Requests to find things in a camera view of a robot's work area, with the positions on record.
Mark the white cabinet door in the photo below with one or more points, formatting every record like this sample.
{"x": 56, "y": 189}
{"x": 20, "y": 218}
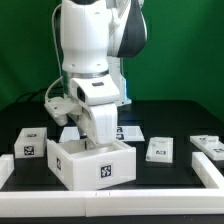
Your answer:
{"x": 209, "y": 145}
{"x": 160, "y": 149}

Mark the small white cabinet top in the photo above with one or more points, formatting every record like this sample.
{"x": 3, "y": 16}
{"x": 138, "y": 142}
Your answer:
{"x": 31, "y": 143}

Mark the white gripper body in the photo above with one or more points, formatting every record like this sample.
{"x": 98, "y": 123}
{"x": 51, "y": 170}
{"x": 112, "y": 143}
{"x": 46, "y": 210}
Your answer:
{"x": 97, "y": 97}

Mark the white left fence piece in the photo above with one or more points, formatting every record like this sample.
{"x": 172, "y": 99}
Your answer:
{"x": 6, "y": 168}

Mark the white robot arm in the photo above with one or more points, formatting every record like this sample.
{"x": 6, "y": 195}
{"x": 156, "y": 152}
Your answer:
{"x": 91, "y": 32}

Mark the white fence piece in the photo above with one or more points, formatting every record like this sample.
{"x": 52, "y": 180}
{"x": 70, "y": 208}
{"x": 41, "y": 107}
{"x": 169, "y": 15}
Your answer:
{"x": 206, "y": 171}
{"x": 6, "y": 168}

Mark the white front fence bar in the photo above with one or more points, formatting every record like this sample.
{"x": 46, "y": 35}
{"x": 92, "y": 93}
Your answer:
{"x": 111, "y": 203}

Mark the white right fence piece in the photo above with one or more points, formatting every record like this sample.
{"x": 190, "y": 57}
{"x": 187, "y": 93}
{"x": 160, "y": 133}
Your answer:
{"x": 206, "y": 171}

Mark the white marker base sheet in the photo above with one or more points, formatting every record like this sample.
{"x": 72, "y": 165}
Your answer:
{"x": 124, "y": 133}

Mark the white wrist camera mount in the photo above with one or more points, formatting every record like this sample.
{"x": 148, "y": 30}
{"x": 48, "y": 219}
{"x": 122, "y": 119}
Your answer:
{"x": 60, "y": 108}

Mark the white cabinet body box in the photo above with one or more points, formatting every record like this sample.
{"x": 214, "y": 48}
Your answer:
{"x": 80, "y": 169}

